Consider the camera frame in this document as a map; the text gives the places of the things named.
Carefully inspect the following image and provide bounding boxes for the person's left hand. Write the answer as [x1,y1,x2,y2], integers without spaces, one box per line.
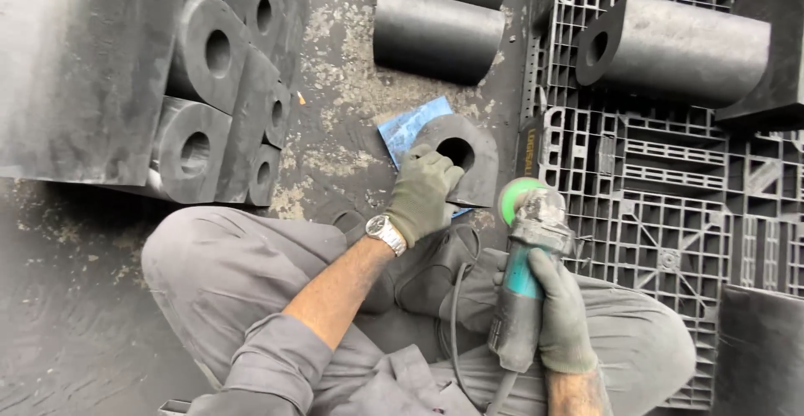
[384,144,466,249]

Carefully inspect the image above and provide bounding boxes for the person's right hand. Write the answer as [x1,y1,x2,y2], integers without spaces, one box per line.
[493,248,599,375]

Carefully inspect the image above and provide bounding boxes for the short black rubber fender piece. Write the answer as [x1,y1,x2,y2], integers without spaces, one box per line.
[411,113,501,209]

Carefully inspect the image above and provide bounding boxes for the teal angle grinder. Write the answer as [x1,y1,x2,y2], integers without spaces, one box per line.
[487,177,577,374]

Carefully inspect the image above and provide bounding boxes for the blue sheet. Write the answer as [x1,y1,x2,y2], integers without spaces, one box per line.
[377,96,473,219]

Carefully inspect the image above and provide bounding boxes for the silver wristwatch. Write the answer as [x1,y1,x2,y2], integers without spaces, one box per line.
[365,214,408,258]

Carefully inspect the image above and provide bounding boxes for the stack of black rubber fenders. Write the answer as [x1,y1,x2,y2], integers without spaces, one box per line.
[103,0,312,208]

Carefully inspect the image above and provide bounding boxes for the black plastic pallet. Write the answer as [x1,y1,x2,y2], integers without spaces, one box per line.
[514,0,804,412]

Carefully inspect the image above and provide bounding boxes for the person's grey trousers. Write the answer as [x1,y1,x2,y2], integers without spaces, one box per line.
[141,205,698,416]

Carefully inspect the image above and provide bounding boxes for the person's grey jacket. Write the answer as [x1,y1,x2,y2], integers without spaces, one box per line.
[157,313,484,416]

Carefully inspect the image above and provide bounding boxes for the large black rubber slab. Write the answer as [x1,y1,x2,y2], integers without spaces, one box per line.
[0,0,191,186]

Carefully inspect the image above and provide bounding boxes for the grey grinder power cable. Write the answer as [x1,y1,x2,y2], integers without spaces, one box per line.
[448,262,520,416]

